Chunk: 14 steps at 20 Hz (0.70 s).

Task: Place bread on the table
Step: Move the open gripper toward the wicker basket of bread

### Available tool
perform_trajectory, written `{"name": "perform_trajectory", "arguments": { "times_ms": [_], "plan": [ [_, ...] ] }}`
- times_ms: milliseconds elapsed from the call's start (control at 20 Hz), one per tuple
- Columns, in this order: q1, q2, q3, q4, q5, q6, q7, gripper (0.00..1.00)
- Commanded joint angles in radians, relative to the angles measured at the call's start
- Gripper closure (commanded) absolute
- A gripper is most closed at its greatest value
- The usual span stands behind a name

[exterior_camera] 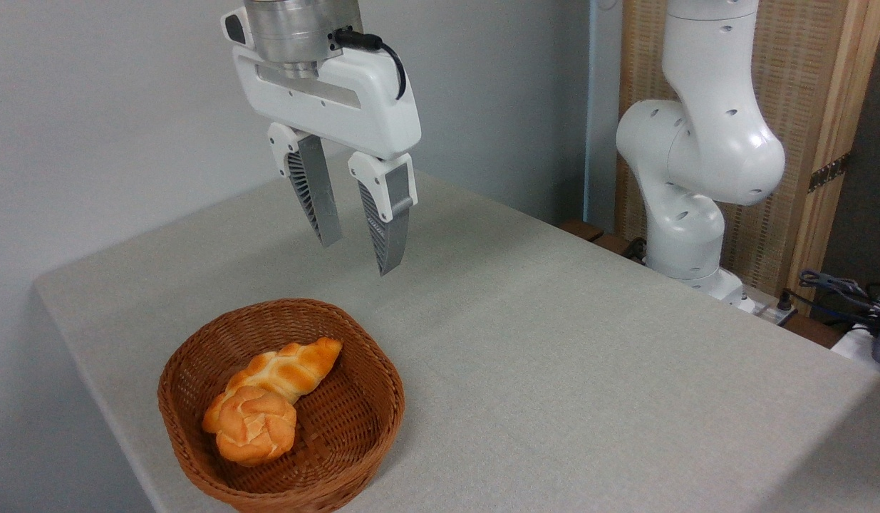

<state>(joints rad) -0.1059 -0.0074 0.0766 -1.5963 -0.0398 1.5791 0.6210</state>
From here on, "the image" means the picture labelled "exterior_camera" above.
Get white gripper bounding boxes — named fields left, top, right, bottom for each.
left=222, top=6, right=423, bottom=277

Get round bread roll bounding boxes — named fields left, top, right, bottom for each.
left=202, top=385, right=298, bottom=467

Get long braided bread loaf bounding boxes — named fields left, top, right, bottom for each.
left=224, top=337, right=343, bottom=406

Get brown wicker basket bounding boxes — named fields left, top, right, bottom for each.
left=157, top=298, right=405, bottom=513

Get light blue vertical trim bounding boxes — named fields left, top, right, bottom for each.
left=584, top=0, right=623, bottom=232

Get metal hinge on screen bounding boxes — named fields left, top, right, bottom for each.
left=808, top=152, right=851, bottom=194

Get white cloth-like object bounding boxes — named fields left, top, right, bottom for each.
left=830, top=323, right=880, bottom=378

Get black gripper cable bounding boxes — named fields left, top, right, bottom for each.
left=332, top=28, right=408, bottom=101

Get bundle of dark cables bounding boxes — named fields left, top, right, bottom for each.
left=798, top=269, right=880, bottom=330

